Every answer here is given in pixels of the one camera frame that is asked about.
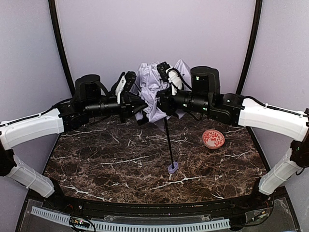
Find lavender folding umbrella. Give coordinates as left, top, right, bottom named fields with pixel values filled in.
left=134, top=58, right=190, bottom=175

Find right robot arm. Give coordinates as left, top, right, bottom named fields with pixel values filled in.
left=157, top=62, right=309, bottom=199

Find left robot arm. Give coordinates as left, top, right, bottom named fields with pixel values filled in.
left=0, top=72, right=147, bottom=199

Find red patterned ceramic bowl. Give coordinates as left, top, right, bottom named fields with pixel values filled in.
left=202, top=129, right=225, bottom=149

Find small circuit board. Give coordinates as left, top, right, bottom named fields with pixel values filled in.
left=69, top=217, right=90, bottom=229

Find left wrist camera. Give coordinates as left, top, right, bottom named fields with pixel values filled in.
left=110, top=71, right=137, bottom=104

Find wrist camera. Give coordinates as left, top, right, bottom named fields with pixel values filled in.
left=157, top=62, right=185, bottom=96
left=110, top=71, right=137, bottom=104

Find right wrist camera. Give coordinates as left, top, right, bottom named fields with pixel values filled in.
left=157, top=62, right=185, bottom=96

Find grey slotted cable duct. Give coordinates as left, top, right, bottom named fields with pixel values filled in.
left=30, top=206, right=231, bottom=232

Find left black frame post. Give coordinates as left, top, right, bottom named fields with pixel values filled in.
left=48, top=0, right=75, bottom=96

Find black frame post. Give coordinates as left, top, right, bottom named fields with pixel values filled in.
left=236, top=0, right=263, bottom=95
left=48, top=0, right=75, bottom=96

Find right black frame post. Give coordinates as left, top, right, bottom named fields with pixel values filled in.
left=236, top=0, right=263, bottom=95

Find black front rail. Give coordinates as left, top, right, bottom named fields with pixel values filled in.
left=60, top=197, right=254, bottom=220

